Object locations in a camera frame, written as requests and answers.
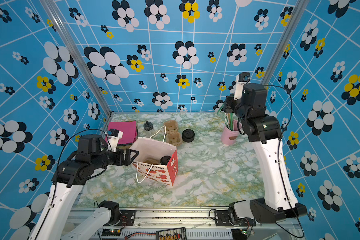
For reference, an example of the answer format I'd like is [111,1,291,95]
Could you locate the glass sugar jar black lid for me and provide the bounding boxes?
[143,121,156,138]

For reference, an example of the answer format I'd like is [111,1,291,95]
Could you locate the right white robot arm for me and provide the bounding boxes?
[224,83,307,224]

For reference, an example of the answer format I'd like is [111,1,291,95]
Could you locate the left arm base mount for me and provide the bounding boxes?
[104,210,137,227]

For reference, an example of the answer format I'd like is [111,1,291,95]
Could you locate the pink paper napkin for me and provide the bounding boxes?
[108,121,138,146]

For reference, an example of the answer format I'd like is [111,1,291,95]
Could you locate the single pulp cup carrier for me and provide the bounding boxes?
[144,158,161,165]

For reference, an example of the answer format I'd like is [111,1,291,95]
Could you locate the green and white straws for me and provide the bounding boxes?
[225,113,235,131]

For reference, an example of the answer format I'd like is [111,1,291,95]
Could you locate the white red paper gift bag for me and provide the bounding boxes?
[131,136,179,186]

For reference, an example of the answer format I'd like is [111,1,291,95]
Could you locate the black battery charger device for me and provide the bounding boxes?
[156,227,187,240]

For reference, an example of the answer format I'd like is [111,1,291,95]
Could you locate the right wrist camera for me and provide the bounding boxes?
[234,72,251,100]

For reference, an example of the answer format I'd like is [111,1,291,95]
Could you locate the pink straw holder cup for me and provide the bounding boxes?
[221,120,240,145]

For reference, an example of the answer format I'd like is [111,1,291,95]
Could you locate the black cup lid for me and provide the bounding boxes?
[160,156,171,166]

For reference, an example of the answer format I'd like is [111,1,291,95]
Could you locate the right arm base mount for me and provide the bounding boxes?
[208,209,257,228]

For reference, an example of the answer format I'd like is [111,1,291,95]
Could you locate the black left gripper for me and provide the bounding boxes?
[92,146,140,170]

